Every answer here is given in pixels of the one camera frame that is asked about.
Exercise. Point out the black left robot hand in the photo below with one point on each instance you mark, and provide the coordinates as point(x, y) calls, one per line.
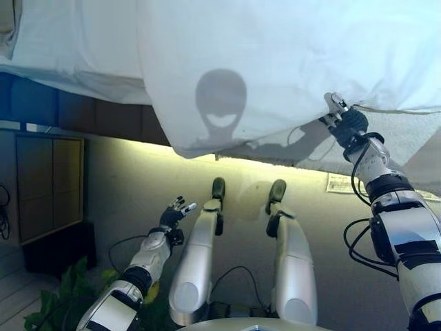
point(172, 217)

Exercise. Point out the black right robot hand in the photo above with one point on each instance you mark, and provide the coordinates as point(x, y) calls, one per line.
point(351, 122)

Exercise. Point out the white duvet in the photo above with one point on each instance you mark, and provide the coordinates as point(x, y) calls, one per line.
point(275, 51)

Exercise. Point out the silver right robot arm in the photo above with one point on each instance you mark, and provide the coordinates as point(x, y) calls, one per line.
point(396, 220)

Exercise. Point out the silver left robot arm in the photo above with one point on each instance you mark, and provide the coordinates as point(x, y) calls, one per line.
point(151, 248)

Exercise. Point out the white bed sheet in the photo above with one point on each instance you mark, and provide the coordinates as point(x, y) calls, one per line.
point(79, 41)

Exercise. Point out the silver left robot leg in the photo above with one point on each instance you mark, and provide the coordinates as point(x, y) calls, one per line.
point(196, 251)

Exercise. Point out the grey striped rug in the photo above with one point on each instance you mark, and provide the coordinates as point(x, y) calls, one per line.
point(341, 182)

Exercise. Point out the white fringed blanket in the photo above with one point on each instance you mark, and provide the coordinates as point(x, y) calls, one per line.
point(413, 138)

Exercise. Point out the green leafy plant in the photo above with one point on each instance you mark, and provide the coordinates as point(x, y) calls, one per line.
point(74, 279)

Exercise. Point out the wooden nightstand with panel doors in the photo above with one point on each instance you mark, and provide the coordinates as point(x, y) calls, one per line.
point(48, 186)

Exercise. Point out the silver robot torso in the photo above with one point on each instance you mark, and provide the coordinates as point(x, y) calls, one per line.
point(255, 327)

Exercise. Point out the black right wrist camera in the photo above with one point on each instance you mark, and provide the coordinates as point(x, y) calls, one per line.
point(355, 139)

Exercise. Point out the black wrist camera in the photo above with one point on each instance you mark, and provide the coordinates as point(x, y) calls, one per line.
point(355, 139)
point(176, 237)

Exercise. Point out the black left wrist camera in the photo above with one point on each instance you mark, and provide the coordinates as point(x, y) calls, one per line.
point(176, 237)

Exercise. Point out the brown upholstered bed frame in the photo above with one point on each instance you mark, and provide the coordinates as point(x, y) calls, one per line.
point(103, 117)

